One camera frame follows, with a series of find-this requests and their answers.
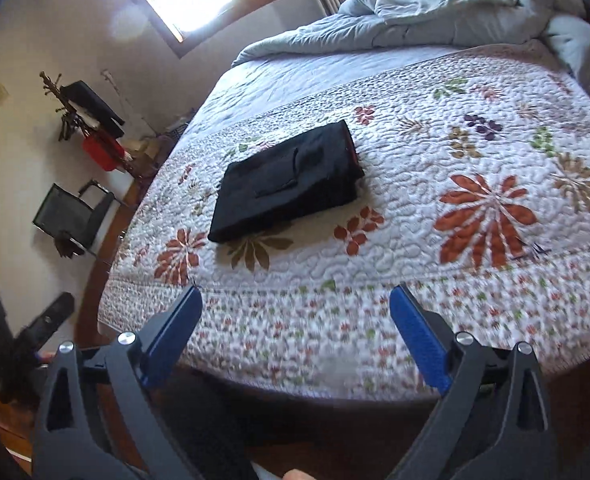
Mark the person's dark clothing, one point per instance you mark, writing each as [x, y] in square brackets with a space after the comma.
[205, 435]

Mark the wooden coat rack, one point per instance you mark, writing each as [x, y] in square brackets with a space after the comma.
[70, 115]

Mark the floral quilted bedspread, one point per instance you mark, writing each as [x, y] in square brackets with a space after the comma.
[425, 270]

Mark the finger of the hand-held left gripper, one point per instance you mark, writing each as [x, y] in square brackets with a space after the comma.
[50, 317]

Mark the grey comforter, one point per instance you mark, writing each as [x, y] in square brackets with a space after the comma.
[450, 5]

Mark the black chair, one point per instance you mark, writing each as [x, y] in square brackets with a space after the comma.
[67, 212]

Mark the red bag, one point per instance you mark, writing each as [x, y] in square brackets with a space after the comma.
[102, 152]

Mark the cardboard box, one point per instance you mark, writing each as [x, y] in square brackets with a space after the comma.
[147, 152]

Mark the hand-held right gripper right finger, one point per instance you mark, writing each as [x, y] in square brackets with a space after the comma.
[420, 335]

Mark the black pants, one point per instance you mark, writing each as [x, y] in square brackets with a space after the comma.
[285, 180]

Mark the black bag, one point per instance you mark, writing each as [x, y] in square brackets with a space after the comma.
[92, 102]

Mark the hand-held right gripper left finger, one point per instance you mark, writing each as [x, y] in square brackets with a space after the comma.
[175, 330]

